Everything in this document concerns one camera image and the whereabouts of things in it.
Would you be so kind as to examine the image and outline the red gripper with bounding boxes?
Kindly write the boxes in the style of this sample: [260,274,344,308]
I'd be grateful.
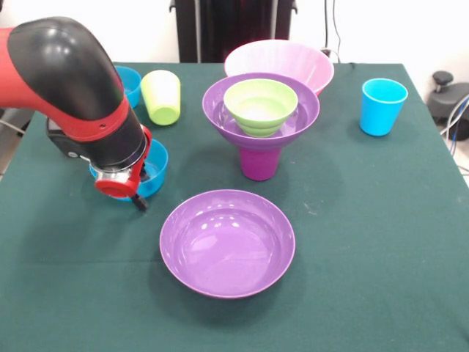
[94,126,153,212]

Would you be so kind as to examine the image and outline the blue bowl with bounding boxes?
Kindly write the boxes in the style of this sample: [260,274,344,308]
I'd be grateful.
[115,65,142,109]
[89,138,169,202]

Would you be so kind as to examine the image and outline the lime green cup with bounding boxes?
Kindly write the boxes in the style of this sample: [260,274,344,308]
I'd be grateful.
[140,70,182,127]

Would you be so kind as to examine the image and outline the purple bowl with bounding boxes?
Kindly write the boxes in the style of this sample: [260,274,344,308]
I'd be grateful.
[202,72,321,151]
[159,188,297,300]

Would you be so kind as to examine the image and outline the purple cup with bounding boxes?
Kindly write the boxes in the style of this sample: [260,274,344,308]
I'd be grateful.
[240,145,283,182]

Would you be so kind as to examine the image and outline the green ribbed bowl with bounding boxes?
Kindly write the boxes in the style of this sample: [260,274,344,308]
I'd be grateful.
[223,79,298,139]

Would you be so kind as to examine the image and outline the grey chair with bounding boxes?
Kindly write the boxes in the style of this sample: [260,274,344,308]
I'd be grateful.
[0,108,36,135]

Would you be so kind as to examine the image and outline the dark green tablecloth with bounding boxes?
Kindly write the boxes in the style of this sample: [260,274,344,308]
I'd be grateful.
[0,61,469,352]

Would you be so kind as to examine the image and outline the large pink bowl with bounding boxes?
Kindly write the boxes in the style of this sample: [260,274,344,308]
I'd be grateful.
[224,40,335,97]

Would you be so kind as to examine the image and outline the blue cup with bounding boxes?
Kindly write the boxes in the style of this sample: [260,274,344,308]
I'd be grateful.
[359,78,409,137]

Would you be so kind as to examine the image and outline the dark grey base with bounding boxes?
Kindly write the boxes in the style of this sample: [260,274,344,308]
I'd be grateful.
[427,82,469,128]

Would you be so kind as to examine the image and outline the black knob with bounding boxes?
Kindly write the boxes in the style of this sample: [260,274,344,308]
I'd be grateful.
[431,70,456,97]

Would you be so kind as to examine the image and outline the black wall cable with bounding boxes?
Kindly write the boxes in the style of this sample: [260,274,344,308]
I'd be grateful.
[320,0,343,63]

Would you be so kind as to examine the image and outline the blue and grey cables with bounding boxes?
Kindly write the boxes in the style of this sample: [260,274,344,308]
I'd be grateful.
[439,93,469,173]

